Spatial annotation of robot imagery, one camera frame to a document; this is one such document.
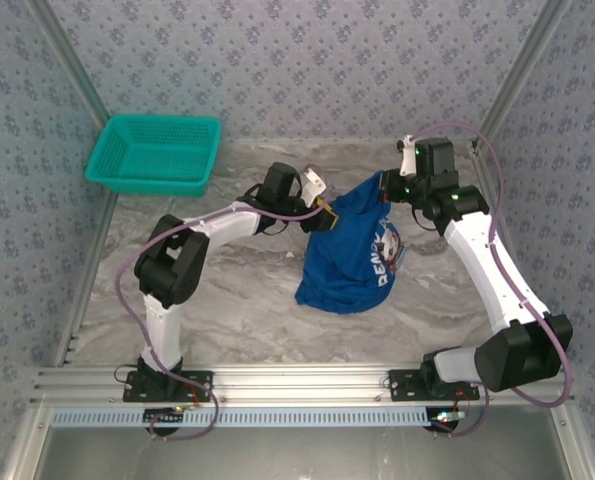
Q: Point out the blue printed t-shirt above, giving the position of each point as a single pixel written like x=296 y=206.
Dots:
x=347 y=265

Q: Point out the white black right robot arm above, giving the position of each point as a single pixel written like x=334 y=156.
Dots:
x=492 y=270

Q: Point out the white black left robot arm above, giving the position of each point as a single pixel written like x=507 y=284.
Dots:
x=162 y=330

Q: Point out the teal plastic basket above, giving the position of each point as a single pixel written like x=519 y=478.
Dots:
x=152 y=155

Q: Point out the small black controller board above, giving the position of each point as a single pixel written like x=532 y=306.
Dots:
x=164 y=416
x=444 y=417

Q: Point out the grey metal panel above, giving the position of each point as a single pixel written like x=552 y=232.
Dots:
x=297 y=455

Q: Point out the aluminium table side rail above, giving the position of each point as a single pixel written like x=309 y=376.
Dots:
x=85 y=285
x=486 y=170

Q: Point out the long aluminium mounting rail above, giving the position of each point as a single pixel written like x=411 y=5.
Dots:
x=297 y=382

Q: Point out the aluminium upright frame post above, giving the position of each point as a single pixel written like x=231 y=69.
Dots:
x=68 y=55
x=529 y=55

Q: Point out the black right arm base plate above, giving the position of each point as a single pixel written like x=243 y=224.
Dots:
x=404 y=387

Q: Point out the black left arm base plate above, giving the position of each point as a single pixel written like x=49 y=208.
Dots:
x=197 y=387

